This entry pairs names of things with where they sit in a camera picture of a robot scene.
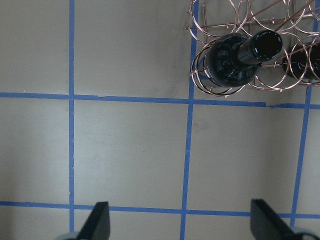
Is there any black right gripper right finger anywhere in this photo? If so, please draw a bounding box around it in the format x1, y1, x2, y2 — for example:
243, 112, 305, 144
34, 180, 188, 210
250, 198, 320, 240

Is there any dark wine bottle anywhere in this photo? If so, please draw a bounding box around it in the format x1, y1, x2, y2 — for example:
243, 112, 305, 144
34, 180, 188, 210
203, 30, 283, 88
282, 42, 320, 80

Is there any dark wine bottle right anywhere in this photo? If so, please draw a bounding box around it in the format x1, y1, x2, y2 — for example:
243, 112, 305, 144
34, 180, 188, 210
282, 42, 320, 80

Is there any copper wire bottle basket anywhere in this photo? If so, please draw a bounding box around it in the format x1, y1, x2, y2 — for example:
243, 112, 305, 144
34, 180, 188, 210
185, 0, 320, 97

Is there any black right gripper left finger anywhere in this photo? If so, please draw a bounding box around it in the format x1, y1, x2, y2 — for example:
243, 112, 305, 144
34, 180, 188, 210
54, 201, 111, 240

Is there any dark wine bottle left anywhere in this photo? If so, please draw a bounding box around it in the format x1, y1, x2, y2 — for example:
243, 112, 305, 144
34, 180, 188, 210
203, 30, 283, 88

